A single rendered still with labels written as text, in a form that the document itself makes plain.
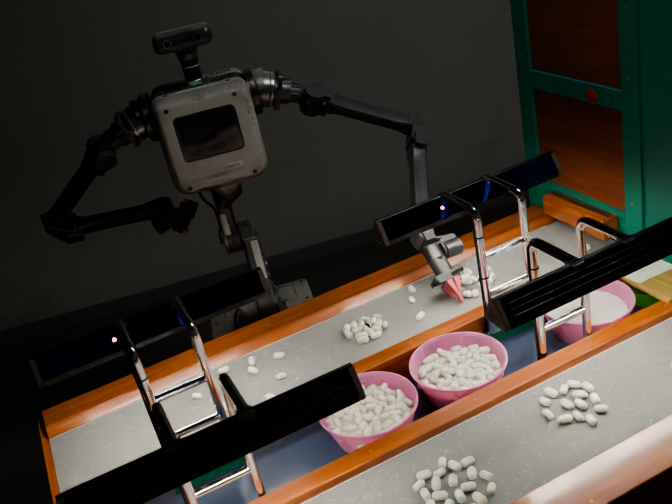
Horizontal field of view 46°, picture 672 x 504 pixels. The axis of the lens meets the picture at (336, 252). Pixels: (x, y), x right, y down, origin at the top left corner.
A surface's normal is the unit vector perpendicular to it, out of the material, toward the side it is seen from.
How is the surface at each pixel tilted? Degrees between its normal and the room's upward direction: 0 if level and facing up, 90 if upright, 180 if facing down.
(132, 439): 0
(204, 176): 90
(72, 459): 0
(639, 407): 0
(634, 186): 90
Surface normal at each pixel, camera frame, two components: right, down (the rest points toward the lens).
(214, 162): 0.20, 0.41
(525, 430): -0.20, -0.87
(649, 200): -0.89, 0.36
